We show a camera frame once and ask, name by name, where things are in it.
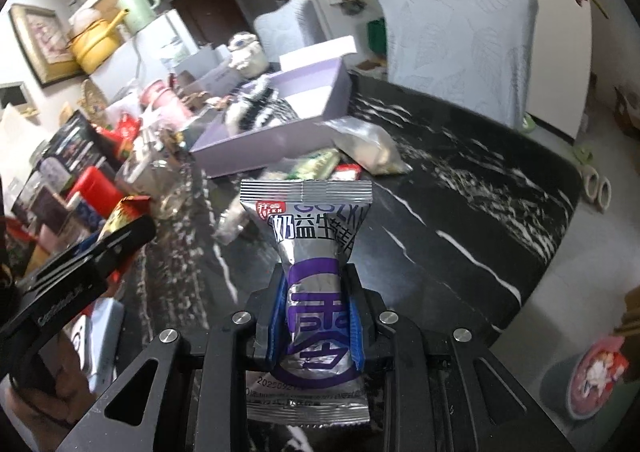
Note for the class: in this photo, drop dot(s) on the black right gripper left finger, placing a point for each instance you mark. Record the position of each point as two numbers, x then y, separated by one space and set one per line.
252 339

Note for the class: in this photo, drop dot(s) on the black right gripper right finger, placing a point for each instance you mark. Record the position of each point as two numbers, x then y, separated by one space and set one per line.
390 350

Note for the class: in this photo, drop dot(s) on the silver purple snack packet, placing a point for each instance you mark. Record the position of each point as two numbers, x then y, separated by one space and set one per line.
315 379

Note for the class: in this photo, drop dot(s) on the green white medicine packet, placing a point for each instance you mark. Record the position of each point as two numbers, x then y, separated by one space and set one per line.
317 165

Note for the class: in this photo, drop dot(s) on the clear bag of beige powder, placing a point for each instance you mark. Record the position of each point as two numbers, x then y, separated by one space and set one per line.
369 145

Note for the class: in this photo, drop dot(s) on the lavender cardboard box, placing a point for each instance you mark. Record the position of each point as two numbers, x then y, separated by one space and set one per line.
315 81

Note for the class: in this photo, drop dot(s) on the red plastic container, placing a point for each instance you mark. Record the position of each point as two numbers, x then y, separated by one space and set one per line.
97 190

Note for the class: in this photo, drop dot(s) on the pink flower bowl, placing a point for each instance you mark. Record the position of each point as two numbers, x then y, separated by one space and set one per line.
594 377

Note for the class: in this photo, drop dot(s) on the clear glass cup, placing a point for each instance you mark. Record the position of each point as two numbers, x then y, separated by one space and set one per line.
150 169

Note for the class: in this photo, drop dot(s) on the red white snack packet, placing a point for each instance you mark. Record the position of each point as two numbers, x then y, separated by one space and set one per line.
346 172

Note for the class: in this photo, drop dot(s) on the woven straw fan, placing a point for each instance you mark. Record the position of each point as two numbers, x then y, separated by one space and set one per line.
93 104

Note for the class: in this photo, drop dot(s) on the pink stacked cups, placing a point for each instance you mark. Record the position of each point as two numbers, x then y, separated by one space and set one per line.
162 105

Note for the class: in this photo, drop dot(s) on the gold framed picture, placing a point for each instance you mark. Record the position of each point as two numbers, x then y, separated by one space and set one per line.
44 43

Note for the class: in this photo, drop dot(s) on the yellow watering can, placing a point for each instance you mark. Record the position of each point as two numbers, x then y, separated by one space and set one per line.
94 38

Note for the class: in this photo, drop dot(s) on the white refrigerator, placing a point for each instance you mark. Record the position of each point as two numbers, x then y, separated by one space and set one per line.
146 57

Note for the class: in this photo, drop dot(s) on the astronaut figurine jar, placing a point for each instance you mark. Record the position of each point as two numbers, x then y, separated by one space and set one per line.
247 55

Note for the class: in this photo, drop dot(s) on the white storage bin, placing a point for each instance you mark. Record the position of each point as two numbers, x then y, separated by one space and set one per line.
207 71

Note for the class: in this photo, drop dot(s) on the mint green kettle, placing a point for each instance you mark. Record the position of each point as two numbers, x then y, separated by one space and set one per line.
140 13

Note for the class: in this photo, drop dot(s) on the far light blue chair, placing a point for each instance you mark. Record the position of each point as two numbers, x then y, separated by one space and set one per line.
293 26

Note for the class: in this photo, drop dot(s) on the light blue chair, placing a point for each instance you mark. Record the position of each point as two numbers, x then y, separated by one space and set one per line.
293 26
472 53

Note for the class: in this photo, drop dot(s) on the near light blue chair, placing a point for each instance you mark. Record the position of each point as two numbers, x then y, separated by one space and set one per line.
472 53

